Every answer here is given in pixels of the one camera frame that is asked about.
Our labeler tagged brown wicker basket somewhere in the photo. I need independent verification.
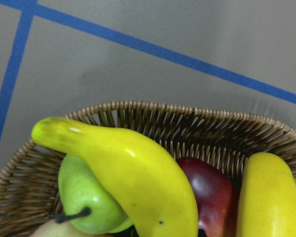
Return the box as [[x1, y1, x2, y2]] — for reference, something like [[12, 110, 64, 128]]
[[0, 101, 296, 237]]

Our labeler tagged dark red apple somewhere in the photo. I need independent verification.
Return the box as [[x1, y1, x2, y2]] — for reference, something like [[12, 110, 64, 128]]
[[177, 157, 239, 237]]

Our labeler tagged green pear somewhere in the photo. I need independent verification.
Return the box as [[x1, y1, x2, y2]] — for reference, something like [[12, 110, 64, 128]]
[[56, 155, 133, 235]]

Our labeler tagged pale pink peach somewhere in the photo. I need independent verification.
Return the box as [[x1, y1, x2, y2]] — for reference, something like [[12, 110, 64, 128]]
[[31, 219, 95, 237]]

